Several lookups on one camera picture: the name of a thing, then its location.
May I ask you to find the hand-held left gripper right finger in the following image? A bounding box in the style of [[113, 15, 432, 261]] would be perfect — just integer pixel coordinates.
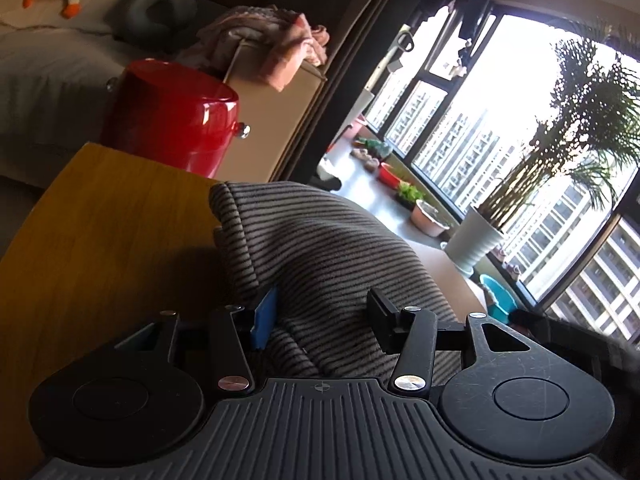
[[366, 288, 533, 399]]

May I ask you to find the green plant tray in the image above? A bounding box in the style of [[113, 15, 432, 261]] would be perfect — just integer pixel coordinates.
[[396, 182, 427, 212]]

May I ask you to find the white floor appliance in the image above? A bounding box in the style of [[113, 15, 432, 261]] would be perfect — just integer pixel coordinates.
[[317, 156, 344, 192]]

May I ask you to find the blue plastic basin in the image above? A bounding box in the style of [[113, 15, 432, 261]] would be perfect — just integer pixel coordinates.
[[479, 274, 517, 324]]

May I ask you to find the black window frame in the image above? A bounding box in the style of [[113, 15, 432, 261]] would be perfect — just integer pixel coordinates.
[[345, 2, 640, 353]]

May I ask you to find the pink crumpled cloth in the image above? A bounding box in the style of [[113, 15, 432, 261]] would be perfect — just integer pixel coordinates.
[[191, 4, 331, 93]]

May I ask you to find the potted palm white pot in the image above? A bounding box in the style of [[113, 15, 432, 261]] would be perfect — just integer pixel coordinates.
[[444, 19, 640, 279]]

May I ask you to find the grey neck pillow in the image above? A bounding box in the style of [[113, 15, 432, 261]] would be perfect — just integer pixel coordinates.
[[113, 0, 199, 54]]

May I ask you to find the black striped grey garment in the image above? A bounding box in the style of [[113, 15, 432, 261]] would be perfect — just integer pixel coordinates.
[[208, 180, 462, 386]]

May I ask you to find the red plastic basin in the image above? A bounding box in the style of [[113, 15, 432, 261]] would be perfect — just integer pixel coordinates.
[[377, 162, 402, 189]]

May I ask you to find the tall cardboard box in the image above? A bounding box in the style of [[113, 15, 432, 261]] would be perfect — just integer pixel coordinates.
[[206, 40, 327, 184]]

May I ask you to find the pale pink bowl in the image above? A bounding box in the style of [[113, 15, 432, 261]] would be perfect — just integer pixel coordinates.
[[409, 199, 452, 237]]

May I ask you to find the red glossy round stool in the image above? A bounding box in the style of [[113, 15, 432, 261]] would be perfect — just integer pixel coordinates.
[[101, 58, 252, 179]]

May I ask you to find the pair of beige slippers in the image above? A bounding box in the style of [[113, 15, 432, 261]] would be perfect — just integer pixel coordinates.
[[351, 147, 382, 174]]

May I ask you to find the small green leafy plant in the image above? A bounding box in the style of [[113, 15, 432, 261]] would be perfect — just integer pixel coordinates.
[[359, 137, 397, 159]]

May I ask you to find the bed with grey cover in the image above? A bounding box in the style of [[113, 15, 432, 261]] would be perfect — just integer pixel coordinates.
[[0, 0, 236, 183]]

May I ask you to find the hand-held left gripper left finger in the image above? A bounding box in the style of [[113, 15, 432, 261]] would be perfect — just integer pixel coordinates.
[[116, 287, 280, 397]]

